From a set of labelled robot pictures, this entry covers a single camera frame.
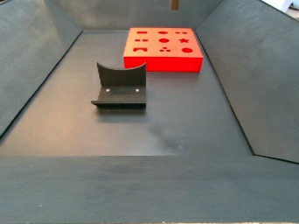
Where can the brown oval peg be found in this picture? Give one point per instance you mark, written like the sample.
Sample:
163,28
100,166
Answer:
175,4

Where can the red shape sorting board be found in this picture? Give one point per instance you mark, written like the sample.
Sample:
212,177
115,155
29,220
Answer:
165,49

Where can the black curved peg holder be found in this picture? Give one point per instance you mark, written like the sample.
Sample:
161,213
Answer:
121,87

